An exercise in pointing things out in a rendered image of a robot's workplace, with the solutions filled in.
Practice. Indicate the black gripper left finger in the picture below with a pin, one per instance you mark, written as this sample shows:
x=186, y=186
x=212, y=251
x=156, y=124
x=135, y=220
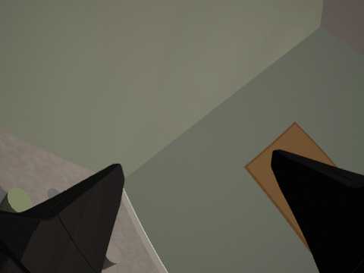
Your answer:
x=68, y=233

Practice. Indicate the grey cylinder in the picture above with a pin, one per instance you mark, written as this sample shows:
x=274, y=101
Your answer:
x=112, y=257

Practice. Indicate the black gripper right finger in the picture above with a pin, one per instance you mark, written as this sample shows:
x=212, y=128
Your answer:
x=328, y=203

